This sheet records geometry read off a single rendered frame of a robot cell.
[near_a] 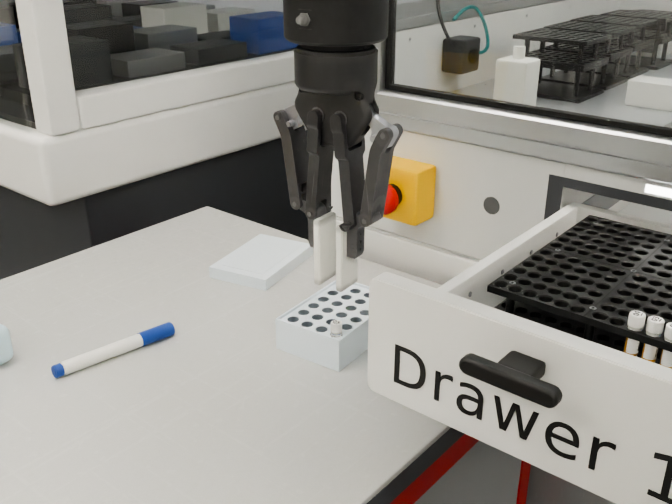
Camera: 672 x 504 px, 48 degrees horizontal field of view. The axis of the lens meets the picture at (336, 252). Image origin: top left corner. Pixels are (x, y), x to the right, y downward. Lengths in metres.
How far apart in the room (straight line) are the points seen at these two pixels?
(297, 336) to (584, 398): 0.36
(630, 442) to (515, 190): 0.43
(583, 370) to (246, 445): 0.31
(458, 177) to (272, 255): 0.27
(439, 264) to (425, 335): 0.41
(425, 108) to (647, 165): 0.27
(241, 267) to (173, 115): 0.38
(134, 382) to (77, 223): 0.52
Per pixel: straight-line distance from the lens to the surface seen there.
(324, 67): 0.66
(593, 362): 0.54
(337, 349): 0.78
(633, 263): 0.76
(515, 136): 0.90
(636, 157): 0.85
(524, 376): 0.53
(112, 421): 0.76
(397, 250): 1.04
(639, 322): 0.63
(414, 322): 0.60
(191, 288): 0.98
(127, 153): 1.24
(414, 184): 0.93
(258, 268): 0.99
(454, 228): 0.97
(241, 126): 1.39
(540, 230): 0.82
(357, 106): 0.68
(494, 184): 0.93
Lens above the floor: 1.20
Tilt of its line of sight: 24 degrees down
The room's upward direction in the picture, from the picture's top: straight up
